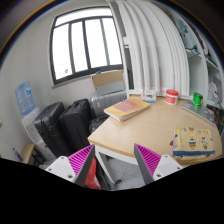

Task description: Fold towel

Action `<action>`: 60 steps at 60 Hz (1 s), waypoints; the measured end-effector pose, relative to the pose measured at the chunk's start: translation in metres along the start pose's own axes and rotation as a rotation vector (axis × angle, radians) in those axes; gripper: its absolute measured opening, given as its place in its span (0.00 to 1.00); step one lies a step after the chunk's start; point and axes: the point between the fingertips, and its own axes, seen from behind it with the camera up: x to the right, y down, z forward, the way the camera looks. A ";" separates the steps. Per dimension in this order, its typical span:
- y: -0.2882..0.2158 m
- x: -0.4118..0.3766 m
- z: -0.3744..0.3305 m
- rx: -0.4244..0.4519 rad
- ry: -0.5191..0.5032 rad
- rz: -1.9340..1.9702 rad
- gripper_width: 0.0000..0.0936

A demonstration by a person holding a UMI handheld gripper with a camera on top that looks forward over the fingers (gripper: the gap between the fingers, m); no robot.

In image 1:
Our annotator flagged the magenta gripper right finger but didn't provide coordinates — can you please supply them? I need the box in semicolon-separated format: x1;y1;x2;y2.
134;144;182;184

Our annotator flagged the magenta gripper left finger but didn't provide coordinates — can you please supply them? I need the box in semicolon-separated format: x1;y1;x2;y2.
46;145;95;186

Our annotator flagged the yellow patterned folded towel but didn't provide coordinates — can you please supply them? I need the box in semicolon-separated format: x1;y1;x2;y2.
172;126;216;160

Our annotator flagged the red bag under desk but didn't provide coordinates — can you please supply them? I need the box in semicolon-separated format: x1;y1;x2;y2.
85;159;101;190

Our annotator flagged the white water dispenser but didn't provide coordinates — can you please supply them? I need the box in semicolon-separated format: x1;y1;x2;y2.
21;107;55;161

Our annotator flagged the wooden desk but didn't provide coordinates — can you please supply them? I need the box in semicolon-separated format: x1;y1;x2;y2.
88;97;222;165

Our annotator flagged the black suitcase right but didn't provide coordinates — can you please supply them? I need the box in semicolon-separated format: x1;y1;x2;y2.
59;99;92;151

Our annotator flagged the black suitcase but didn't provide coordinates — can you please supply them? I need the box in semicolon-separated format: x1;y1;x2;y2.
34;102;70;157
59;99;92;151

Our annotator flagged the small wooden stool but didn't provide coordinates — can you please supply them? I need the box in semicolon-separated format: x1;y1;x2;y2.
21;144;42;165

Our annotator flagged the black suitcase left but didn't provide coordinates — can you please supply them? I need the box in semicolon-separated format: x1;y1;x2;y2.
34;102;70;157

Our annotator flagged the yellow and pink book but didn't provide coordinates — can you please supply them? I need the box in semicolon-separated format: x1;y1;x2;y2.
104;97;150;122

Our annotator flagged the white oil radiator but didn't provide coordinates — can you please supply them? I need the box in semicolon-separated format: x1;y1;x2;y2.
90;91;127;117

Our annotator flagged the small white tissue box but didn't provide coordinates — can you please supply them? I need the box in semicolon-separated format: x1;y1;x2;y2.
141;90;156;103

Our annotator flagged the white jar red lid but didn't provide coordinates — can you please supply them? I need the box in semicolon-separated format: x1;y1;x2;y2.
166;89;179;105

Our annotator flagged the grey laptop with stickers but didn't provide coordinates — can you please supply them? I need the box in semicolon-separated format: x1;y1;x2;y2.
181;100;215;124

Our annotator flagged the green can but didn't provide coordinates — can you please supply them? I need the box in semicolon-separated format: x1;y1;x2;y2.
193;92;203;108

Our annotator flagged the cardboard box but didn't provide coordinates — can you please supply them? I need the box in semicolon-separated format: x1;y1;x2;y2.
91;70;125;95

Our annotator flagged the blue water bottle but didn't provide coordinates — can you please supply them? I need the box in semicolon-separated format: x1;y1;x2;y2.
15;82;35;115

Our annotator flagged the black framed window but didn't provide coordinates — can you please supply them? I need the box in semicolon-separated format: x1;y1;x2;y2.
50;6;123;85

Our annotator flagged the white shelf unit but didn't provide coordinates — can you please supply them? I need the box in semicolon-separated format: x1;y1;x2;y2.
169;9;224;109

